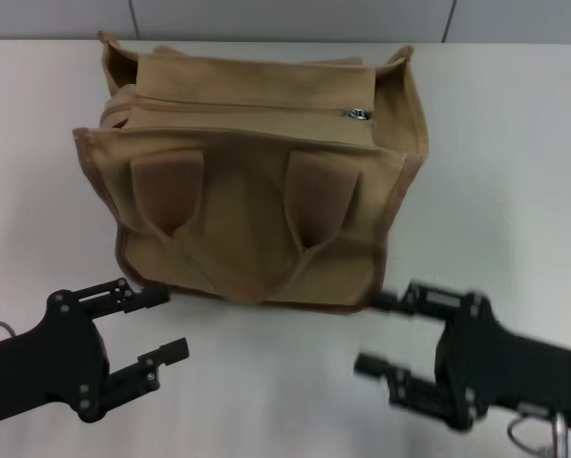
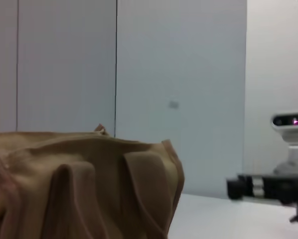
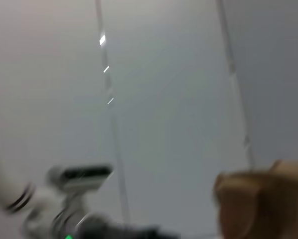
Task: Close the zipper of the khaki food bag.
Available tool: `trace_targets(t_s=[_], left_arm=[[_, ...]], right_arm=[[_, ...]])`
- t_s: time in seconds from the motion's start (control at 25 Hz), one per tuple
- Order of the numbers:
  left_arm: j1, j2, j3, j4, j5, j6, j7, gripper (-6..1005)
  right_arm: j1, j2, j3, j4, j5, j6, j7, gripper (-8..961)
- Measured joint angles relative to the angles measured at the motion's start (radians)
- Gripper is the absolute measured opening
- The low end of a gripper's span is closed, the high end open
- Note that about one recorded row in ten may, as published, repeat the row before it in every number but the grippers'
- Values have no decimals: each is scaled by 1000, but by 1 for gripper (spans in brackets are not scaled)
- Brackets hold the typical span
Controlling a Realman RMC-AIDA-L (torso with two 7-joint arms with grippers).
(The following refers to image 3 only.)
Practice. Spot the khaki canvas food bag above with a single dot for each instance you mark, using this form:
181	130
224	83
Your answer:
263	199

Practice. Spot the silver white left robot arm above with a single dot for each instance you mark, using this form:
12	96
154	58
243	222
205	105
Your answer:
39	204

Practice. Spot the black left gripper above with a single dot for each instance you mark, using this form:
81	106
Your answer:
119	231

